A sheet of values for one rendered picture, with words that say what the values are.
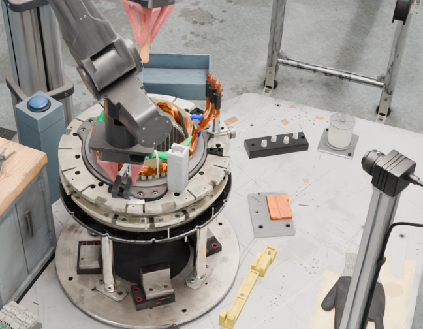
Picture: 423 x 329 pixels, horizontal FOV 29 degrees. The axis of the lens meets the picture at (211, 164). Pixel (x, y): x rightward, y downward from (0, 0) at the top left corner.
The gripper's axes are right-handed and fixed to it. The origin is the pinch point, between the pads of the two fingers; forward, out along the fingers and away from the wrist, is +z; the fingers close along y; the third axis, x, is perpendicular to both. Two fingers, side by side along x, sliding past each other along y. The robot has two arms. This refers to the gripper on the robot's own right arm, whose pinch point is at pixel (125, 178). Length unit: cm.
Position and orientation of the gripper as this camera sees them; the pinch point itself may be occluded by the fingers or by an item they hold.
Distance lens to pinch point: 136.1
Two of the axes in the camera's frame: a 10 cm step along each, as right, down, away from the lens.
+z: -0.5, 7.4, 6.7
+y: 9.9, 1.1, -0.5
